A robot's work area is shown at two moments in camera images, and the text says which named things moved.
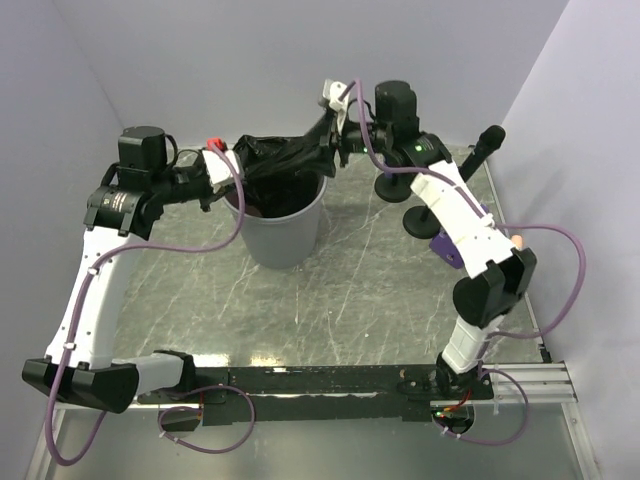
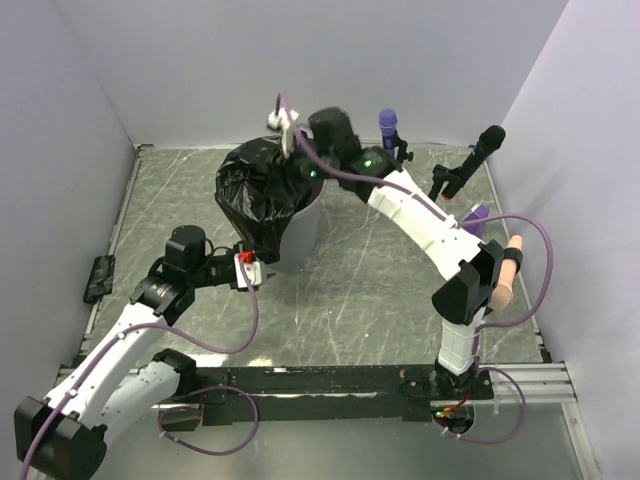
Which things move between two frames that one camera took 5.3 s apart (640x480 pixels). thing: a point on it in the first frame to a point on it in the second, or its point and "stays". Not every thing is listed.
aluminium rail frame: x=511 y=385 stays
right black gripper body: x=351 y=141 to x=307 y=170
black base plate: x=262 y=394 stays
